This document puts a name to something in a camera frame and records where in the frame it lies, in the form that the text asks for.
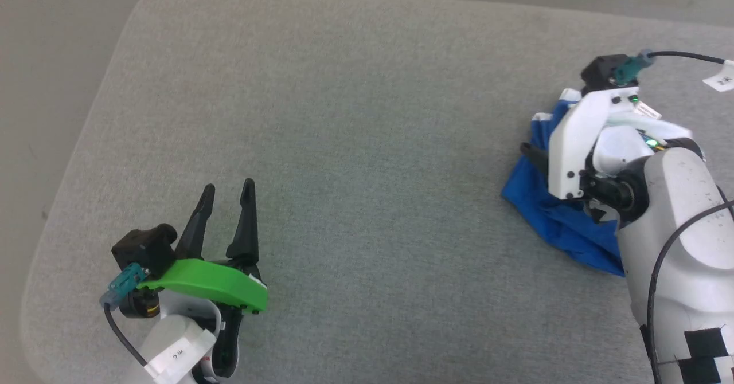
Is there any blue garment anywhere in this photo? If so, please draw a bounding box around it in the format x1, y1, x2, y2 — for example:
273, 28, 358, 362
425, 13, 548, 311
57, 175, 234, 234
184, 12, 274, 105
501, 99, 627, 277

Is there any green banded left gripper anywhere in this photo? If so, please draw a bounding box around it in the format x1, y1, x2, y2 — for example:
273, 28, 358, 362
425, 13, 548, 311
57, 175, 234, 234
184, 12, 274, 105
136, 178, 270, 380

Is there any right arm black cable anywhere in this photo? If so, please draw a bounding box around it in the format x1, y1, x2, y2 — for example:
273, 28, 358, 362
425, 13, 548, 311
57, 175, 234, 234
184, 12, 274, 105
646, 198, 734, 384

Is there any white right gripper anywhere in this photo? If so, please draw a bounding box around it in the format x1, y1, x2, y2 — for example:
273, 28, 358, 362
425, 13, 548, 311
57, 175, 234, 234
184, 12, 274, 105
520, 87, 692, 201

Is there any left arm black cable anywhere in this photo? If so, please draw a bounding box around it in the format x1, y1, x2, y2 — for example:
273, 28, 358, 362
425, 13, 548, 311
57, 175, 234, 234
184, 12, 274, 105
100, 262, 151, 369

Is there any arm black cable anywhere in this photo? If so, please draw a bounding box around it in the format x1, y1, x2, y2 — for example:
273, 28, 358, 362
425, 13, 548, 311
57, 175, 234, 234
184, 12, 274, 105
100, 262, 151, 369
646, 198, 734, 384

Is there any right camera black cable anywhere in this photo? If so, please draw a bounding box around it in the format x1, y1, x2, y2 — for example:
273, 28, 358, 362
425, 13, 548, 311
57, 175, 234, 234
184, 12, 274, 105
610, 49, 734, 93

